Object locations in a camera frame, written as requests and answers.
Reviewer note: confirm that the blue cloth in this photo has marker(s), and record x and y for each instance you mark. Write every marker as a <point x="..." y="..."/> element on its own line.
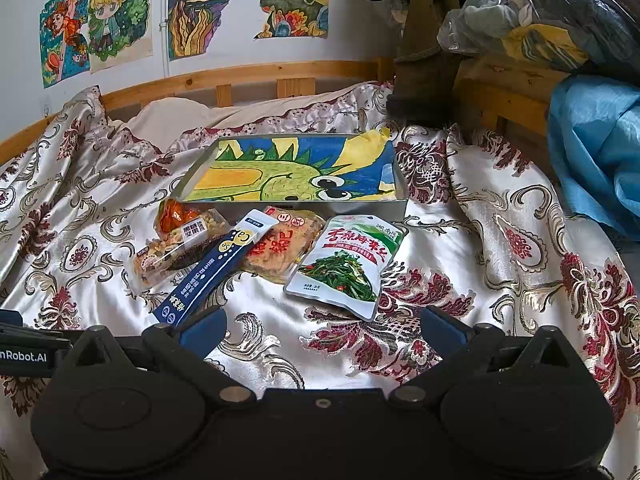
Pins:
<point x="593" y="143"/>

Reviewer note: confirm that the plastic bag of clothes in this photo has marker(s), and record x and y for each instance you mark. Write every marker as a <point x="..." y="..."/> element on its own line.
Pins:
<point x="559" y="34"/>

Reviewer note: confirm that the beige pillow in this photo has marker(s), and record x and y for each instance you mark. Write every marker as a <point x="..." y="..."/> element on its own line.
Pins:
<point x="163" y="121"/>

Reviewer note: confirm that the seaweed snack packet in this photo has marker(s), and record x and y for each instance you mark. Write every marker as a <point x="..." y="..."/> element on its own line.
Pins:
<point x="345" y="264"/>

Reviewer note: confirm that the brown plush toy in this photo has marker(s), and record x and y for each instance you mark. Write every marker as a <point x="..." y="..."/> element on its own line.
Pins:
<point x="424" y="72"/>

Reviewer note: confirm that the blond boy poster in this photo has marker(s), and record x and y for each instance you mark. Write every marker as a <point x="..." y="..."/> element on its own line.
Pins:
<point x="119" y="32"/>

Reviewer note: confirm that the blue stick snack packet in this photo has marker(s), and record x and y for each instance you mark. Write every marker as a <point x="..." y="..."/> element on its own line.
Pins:
<point x="225" y="256"/>

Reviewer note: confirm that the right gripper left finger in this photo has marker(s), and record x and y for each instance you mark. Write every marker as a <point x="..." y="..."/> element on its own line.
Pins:
<point x="181" y="351"/>

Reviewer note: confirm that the wooden bed frame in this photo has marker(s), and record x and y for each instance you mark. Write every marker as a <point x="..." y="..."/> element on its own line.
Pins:
<point x="291" y="79"/>

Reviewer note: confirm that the orange chicken snack packet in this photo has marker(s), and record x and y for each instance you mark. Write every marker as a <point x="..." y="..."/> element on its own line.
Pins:
<point x="171" y="215"/>

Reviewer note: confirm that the rice cracker packet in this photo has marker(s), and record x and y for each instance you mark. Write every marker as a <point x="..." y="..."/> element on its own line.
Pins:
<point x="279" y="251"/>

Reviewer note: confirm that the nut bar packet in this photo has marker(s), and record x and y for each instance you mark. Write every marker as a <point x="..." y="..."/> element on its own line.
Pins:
<point x="173" y="251"/>

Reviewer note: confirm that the wooden cabinet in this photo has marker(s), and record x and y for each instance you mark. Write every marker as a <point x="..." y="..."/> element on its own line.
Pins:
<point x="508" y="97"/>

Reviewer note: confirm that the anime girl poster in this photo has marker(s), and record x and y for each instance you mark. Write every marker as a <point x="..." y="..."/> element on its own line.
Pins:
<point x="63" y="46"/>

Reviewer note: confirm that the silver tray with painted liner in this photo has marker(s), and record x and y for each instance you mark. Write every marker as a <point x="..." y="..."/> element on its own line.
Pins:
<point x="329" y="173"/>

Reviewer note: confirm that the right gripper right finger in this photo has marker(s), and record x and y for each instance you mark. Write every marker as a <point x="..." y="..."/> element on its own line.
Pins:
<point x="464" y="350"/>

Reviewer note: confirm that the floral satin bedspread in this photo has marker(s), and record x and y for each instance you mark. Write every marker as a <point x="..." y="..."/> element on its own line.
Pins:
<point x="488" y="242"/>

